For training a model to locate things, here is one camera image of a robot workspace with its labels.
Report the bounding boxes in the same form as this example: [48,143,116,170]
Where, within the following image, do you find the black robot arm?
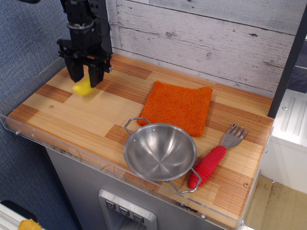
[57,0,113,88]

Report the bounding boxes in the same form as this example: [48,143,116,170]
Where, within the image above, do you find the white ribbed side counter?
[260,90,307,193]

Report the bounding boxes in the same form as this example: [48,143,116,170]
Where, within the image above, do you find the dark right upright post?
[267,6,307,118]

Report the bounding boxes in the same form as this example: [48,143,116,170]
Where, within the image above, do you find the grey toy cabinet front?
[47,149,219,230]

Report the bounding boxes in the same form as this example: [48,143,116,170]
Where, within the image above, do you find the black and yellow object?
[0,200,43,230]

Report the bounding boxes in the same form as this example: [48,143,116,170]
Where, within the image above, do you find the silver button dispenser panel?
[98,189,158,230]

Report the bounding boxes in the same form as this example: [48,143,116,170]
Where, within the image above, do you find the yellow toy banana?
[72,78,93,96]

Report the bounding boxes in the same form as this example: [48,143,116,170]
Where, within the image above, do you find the small steel bowl with handles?
[124,118,202,194]

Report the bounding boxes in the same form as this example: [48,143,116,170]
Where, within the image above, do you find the orange woven cloth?
[138,81,213,137]

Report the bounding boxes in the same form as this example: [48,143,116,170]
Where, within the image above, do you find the clear acrylic table guard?
[0,33,274,228]

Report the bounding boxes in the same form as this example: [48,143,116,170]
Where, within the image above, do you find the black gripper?
[57,23,112,88]

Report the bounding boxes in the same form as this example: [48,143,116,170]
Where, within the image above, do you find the red handled toy fork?
[188,124,248,189]

